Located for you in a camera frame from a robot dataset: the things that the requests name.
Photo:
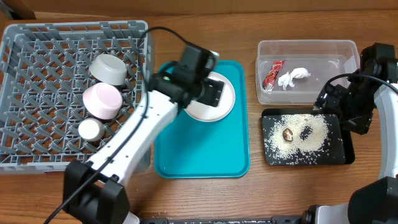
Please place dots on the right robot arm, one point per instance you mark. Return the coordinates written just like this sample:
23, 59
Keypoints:
373, 87

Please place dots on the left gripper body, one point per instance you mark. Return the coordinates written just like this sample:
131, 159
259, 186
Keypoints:
214, 92

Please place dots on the white rice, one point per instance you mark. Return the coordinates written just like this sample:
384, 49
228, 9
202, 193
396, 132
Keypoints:
311, 137

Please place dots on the brown food piece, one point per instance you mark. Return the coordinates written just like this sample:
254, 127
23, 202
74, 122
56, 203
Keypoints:
287, 135

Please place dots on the red snack wrapper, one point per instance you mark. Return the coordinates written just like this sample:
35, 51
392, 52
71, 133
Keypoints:
270, 78

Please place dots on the grey dish rack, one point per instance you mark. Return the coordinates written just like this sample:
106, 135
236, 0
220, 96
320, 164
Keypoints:
44, 73

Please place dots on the white tissue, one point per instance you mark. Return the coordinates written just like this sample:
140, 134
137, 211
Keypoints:
287, 79

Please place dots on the teal plastic tray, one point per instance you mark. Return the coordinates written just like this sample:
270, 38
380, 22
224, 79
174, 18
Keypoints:
188, 148

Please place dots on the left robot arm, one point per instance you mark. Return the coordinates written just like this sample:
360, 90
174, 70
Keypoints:
95, 191

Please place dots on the black tray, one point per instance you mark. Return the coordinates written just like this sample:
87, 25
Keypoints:
345, 149

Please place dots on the large white plate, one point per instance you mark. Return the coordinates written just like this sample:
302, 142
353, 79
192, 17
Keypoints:
207, 113

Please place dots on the grey bowl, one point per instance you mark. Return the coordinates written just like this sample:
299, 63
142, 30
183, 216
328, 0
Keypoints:
109, 69

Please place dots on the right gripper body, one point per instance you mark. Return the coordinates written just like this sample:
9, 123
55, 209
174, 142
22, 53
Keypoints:
355, 106

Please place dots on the white cup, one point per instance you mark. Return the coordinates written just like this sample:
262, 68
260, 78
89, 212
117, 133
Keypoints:
91, 129

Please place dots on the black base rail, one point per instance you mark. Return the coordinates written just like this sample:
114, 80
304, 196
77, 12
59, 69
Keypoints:
217, 221

